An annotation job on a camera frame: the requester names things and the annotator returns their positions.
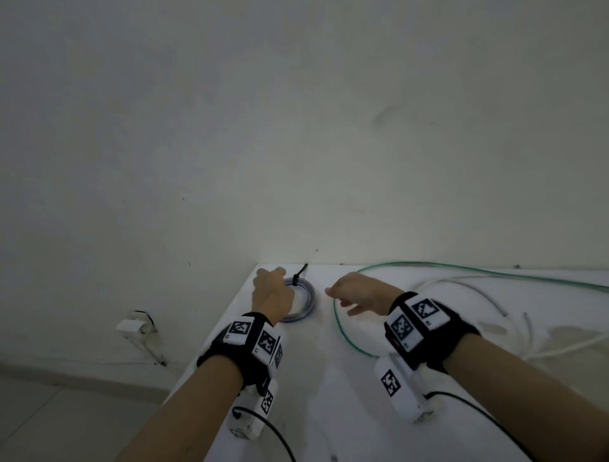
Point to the person's right hand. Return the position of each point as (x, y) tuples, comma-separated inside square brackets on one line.
[(368, 292)]

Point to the person's left hand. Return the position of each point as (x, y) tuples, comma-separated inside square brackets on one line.
[(271, 297)]

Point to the person's left fingers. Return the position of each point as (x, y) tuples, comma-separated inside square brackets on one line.
[(271, 274)]

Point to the person's right thumb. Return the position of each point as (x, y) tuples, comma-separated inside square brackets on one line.
[(357, 311)]

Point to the person's left forearm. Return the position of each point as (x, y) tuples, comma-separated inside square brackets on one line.
[(190, 419)]

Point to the person's right forearm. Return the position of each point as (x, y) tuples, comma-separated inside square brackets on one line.
[(523, 400)]

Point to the black right wristband with markers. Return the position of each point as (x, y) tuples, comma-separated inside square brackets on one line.
[(423, 328)]

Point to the black wristband with markers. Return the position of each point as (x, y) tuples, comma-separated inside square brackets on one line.
[(423, 328), (247, 342)]

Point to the black left wristband with markers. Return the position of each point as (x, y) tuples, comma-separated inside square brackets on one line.
[(247, 342)]

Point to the white right wrist camera unit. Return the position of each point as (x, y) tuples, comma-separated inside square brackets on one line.
[(402, 388)]

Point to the white wrist camera unit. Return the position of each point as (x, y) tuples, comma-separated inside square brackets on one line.
[(254, 409), (402, 388)]

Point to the white left wrist camera unit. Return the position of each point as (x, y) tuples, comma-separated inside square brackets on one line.
[(254, 409)]

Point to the white wall outlet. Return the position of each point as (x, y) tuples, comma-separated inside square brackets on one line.
[(133, 326)]

